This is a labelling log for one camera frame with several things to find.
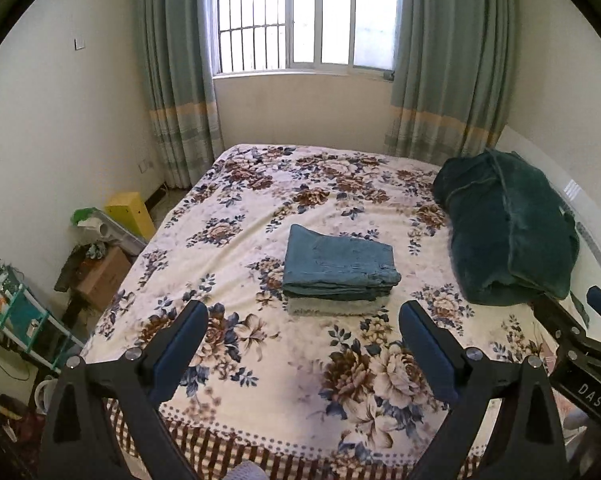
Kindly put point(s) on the dark low table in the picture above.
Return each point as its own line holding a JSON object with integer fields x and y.
{"x": 70, "y": 280}

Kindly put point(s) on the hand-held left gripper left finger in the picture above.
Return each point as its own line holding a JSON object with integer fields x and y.
{"x": 180, "y": 350}

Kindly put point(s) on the grey folded pants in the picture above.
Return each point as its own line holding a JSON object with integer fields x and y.
{"x": 330, "y": 308}

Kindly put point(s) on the clear plastic storage bin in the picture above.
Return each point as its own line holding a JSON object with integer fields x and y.
{"x": 110, "y": 232}

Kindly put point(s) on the teal storage rack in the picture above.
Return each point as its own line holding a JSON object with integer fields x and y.
{"x": 25, "y": 320}

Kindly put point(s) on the yellow box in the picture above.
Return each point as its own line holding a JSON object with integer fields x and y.
{"x": 130, "y": 215}

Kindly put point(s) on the small wall fixture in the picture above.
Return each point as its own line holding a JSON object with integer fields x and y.
{"x": 80, "y": 43}

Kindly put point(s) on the brown cardboard box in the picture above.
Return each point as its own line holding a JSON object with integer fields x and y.
{"x": 105, "y": 277}

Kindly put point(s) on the bed with floral sheet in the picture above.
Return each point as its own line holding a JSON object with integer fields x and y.
{"x": 240, "y": 240}

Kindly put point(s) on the barred window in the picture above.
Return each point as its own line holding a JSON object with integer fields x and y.
{"x": 310, "y": 15}

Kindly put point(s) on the dark blue folded jeans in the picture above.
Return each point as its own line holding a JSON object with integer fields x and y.
{"x": 330, "y": 296}

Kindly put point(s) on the dark green plush blanket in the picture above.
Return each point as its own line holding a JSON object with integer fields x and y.
{"x": 505, "y": 230}

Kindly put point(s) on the green striped curtain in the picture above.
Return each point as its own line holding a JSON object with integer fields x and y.
{"x": 450, "y": 60}
{"x": 180, "y": 75}

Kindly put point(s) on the light blue denim pants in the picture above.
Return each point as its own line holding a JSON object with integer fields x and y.
{"x": 338, "y": 260}

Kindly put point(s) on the white headboard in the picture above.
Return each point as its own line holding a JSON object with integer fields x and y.
{"x": 585, "y": 210}

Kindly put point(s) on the grey trash bin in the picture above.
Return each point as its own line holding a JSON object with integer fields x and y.
{"x": 45, "y": 395}

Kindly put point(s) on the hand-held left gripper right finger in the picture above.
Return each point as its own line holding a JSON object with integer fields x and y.
{"x": 425, "y": 355}

